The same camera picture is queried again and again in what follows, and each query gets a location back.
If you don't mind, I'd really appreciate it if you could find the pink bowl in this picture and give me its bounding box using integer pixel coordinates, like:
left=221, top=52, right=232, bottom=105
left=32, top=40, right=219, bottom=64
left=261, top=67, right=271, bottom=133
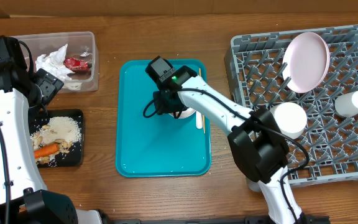
left=170, top=108, right=196, bottom=119

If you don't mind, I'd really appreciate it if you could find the white plastic fork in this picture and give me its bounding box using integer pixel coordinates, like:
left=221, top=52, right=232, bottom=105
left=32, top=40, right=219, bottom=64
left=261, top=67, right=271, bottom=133
left=196, top=111, right=203, bottom=129

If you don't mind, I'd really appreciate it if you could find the pile of white rice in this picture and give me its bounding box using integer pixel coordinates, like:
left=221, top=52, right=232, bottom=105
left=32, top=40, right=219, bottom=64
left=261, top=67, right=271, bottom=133
left=30, top=116, right=84, bottom=167

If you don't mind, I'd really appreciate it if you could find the wooden chopstick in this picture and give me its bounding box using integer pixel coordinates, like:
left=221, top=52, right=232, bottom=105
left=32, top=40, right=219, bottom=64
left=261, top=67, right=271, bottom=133
left=198, top=68, right=206, bottom=134

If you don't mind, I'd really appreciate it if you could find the pile of peanuts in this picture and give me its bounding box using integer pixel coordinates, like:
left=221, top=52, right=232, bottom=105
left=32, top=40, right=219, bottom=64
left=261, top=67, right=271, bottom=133
left=30, top=124, right=70, bottom=165

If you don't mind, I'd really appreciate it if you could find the orange carrot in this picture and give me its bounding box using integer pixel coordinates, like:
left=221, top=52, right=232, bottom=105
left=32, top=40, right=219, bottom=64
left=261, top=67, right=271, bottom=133
left=34, top=143, right=60, bottom=159

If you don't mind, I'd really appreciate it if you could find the light green bowl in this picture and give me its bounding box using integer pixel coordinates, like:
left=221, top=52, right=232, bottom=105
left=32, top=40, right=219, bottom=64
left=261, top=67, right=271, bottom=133
left=270, top=102, right=307, bottom=139

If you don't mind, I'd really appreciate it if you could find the white round plate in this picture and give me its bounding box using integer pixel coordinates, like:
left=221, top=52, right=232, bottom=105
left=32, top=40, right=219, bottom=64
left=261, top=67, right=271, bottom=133
left=282, top=32, right=330, bottom=93

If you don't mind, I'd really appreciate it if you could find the white plastic cup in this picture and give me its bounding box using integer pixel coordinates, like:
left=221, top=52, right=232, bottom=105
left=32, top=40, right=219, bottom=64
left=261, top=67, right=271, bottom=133
left=334, top=91, right=358, bottom=118

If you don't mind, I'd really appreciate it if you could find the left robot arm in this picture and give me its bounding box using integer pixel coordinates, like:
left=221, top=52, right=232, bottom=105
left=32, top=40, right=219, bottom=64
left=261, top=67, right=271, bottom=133
left=0, top=35, right=110, bottom=223

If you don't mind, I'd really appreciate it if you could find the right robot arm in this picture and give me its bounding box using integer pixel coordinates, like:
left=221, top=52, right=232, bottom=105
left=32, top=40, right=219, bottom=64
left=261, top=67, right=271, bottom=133
left=145, top=56, right=307, bottom=223

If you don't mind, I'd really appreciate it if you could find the clear plastic waste bin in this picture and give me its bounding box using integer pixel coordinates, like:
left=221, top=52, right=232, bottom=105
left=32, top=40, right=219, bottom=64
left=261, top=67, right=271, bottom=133
left=16, top=32, right=99, bottom=93

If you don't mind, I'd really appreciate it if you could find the grey dishwasher rack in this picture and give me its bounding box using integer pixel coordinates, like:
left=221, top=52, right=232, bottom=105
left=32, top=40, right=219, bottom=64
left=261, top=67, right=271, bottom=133
left=224, top=25, right=358, bottom=187

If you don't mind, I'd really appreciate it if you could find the crumpled white tissue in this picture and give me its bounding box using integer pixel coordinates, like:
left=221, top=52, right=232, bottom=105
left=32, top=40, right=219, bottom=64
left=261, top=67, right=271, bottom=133
left=35, top=44, right=74, bottom=82

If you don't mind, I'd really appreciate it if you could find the red snack wrapper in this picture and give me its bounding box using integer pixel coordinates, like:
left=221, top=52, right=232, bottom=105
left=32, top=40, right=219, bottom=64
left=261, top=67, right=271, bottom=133
left=63, top=58, right=92, bottom=72

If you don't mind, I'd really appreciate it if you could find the teal serving tray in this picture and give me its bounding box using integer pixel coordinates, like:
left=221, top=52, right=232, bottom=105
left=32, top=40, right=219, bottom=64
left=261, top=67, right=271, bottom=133
left=116, top=60, right=212, bottom=177

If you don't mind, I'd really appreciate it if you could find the clear crumpled plastic wrapper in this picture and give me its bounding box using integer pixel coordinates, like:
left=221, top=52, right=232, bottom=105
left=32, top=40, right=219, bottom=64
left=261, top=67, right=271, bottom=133
left=80, top=46, right=93, bottom=58

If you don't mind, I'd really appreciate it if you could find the black rectangular tray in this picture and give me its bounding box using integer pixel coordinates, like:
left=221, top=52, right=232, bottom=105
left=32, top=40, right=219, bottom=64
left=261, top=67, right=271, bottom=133
left=30, top=109, right=85, bottom=168

